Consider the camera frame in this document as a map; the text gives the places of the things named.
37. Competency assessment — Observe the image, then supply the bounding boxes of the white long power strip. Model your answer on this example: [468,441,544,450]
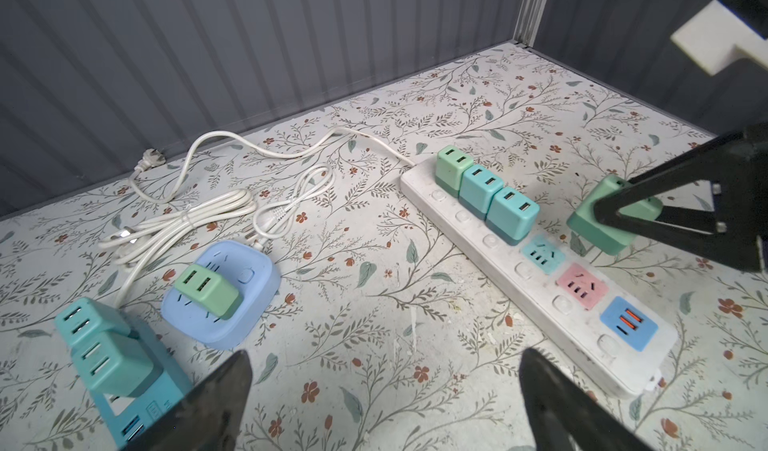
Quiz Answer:
[400,158,678,399]

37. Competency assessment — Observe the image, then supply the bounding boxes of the teal plug cube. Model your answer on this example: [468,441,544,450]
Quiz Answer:
[71,331,161,397]
[459,164,504,220]
[54,297,132,349]
[485,187,540,246]

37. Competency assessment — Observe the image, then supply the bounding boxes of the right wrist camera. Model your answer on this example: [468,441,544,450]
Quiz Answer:
[671,0,767,76]

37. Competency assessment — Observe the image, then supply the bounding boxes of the green plug cube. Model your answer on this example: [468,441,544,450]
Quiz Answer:
[173,264,243,320]
[435,145,475,198]
[566,173,664,257]

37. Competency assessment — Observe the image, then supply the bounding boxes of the teal power strip with USB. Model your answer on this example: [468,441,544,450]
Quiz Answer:
[90,316,193,449]

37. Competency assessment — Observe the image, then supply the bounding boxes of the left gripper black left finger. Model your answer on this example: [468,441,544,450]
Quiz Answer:
[125,350,253,451]

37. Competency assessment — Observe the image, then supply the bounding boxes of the floral patterned table mat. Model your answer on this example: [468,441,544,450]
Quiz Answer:
[0,41,768,451]

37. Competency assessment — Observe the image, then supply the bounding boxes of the white coiled power cable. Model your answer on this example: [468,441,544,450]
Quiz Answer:
[95,128,415,308]

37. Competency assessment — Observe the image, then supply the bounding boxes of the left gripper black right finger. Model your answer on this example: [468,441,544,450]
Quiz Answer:
[519,348,649,450]

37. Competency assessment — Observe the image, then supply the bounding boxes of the blue square socket cube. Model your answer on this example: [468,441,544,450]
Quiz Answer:
[161,240,281,350]

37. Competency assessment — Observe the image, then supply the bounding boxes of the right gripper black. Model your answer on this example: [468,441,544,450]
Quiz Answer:
[593,123,767,271]

